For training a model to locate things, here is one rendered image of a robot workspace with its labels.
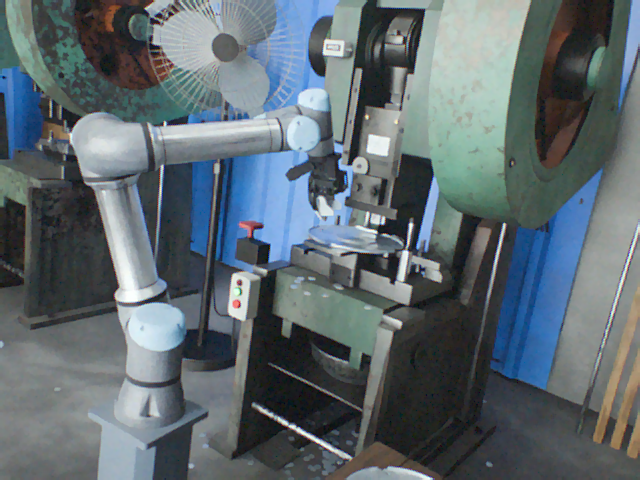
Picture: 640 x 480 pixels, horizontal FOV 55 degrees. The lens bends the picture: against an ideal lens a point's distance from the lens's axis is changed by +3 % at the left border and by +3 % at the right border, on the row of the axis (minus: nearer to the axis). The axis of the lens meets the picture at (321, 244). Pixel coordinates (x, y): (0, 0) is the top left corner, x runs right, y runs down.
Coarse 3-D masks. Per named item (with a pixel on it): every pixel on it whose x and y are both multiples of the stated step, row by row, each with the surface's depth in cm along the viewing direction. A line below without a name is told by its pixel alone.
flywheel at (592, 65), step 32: (576, 0) 158; (608, 0) 166; (576, 32) 167; (608, 32) 174; (544, 64) 147; (576, 64) 143; (608, 64) 148; (544, 96) 153; (576, 96) 147; (576, 128) 176; (544, 160) 172
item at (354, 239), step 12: (312, 228) 184; (324, 228) 188; (336, 228) 190; (348, 228) 192; (360, 228) 193; (324, 240) 172; (336, 240) 174; (348, 240) 174; (360, 240) 176; (372, 240) 178; (384, 240) 183; (396, 240) 185; (372, 252) 166; (384, 252) 168
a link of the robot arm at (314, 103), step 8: (304, 96) 141; (312, 96) 140; (320, 96) 140; (328, 96) 142; (296, 104) 142; (304, 104) 141; (312, 104) 140; (320, 104) 140; (328, 104) 142; (304, 112) 141; (312, 112) 141; (320, 112) 141; (328, 112) 143; (320, 120) 142; (328, 120) 144; (320, 128) 143; (328, 128) 145; (328, 136) 146
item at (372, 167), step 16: (368, 112) 177; (384, 112) 173; (400, 112) 170; (368, 128) 177; (384, 128) 174; (368, 144) 178; (384, 144) 175; (368, 160) 178; (384, 160) 175; (352, 176) 183; (368, 176) 176; (384, 176) 176; (352, 192) 181; (368, 192) 176; (384, 192) 176; (400, 192) 179
